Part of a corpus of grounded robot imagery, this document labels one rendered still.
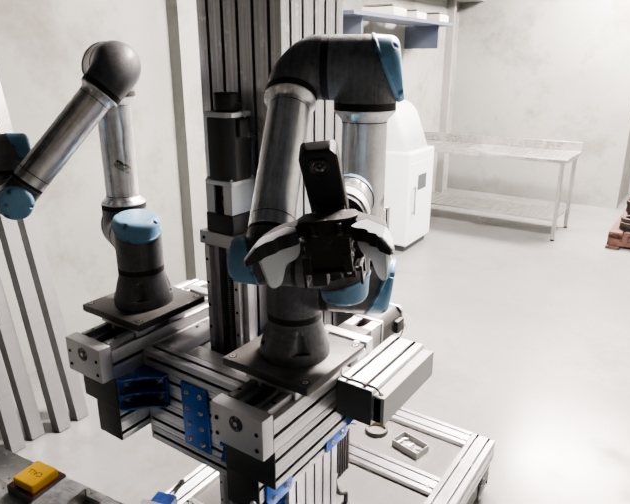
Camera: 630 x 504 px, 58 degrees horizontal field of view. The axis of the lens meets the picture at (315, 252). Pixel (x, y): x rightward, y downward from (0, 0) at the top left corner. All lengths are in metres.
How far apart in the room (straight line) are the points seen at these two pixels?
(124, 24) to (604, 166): 5.58
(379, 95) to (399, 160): 4.00
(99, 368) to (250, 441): 0.47
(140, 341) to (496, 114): 6.63
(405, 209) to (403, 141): 0.59
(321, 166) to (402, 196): 4.43
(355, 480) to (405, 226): 3.25
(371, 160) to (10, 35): 2.47
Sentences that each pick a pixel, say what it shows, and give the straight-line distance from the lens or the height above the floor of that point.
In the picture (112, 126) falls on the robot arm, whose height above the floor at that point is 1.48.
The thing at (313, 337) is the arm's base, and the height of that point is 1.10.
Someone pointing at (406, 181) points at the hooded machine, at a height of 0.65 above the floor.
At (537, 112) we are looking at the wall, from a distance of 7.58.
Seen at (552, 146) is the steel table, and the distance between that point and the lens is 6.40.
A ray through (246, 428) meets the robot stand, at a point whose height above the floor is 0.96.
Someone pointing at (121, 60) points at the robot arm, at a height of 1.64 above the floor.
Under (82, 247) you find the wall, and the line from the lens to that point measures 3.56.
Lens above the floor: 1.64
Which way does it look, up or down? 18 degrees down
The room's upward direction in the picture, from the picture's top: straight up
